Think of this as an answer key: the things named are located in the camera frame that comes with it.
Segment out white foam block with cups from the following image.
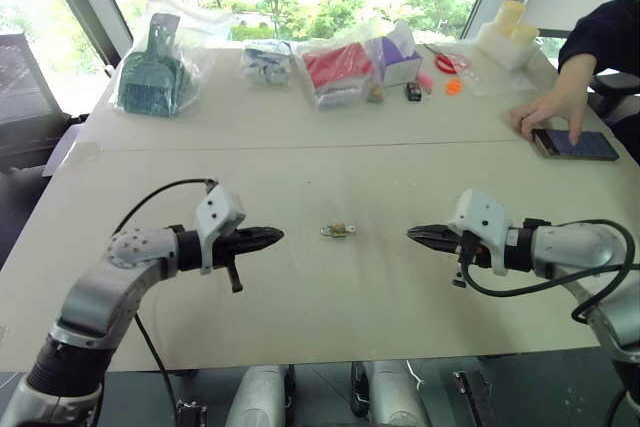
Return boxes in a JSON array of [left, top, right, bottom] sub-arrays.
[[473, 0, 542, 72]]

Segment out silver rounded robot leg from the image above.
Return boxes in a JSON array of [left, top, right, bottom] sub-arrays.
[[223, 364, 287, 427], [366, 359, 427, 427]]

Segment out red box in plastic bag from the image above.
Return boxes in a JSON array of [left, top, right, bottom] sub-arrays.
[[298, 42, 377, 111]]

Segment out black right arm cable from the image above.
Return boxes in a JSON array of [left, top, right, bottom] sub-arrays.
[[458, 219, 639, 324]]

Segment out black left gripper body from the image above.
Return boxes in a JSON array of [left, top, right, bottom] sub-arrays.
[[211, 228, 250, 294]]

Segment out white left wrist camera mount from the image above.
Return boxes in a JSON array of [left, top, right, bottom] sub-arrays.
[[193, 185, 247, 276]]

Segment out bag of white blue items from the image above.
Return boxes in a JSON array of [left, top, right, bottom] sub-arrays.
[[241, 40, 295, 88]]

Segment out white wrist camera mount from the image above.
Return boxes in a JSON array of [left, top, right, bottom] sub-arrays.
[[446, 188, 515, 277], [193, 185, 247, 276]]

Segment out person's bare hand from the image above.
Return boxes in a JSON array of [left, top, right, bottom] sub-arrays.
[[509, 89, 590, 146]]

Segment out small metal clip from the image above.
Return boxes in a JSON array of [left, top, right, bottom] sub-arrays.
[[319, 221, 348, 240]]

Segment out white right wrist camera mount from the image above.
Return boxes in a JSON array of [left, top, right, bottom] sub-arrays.
[[446, 188, 515, 277]]

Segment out clear empty plastic bag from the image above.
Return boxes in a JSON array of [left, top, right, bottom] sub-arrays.
[[458, 65, 531, 98]]

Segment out purple and white box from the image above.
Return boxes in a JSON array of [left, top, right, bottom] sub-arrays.
[[373, 20, 424, 89]]

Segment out black metal bracket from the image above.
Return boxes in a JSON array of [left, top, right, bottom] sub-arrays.
[[174, 399, 209, 427], [452, 369, 497, 427]]

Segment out black cable under left arm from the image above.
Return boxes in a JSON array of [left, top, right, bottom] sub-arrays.
[[132, 313, 180, 427]]

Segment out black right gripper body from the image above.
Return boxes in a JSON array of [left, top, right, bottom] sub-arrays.
[[447, 229, 489, 289]]

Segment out green dustpan in plastic bag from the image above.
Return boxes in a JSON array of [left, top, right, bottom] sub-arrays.
[[112, 10, 203, 119]]

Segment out red handled scissors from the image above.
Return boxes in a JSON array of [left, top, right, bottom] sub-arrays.
[[423, 43, 472, 74]]

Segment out black office chair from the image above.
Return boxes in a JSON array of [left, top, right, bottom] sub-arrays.
[[587, 69, 640, 168]]

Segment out dark smartphone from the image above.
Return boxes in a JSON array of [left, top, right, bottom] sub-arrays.
[[530, 128, 621, 163]]

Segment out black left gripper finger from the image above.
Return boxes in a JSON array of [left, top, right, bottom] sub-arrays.
[[244, 226, 286, 243], [244, 234, 286, 255]]

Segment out black mesh chair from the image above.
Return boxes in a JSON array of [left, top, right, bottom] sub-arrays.
[[0, 32, 84, 176]]

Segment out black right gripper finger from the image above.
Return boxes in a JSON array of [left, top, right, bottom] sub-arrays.
[[406, 232, 454, 255], [406, 223, 453, 242]]

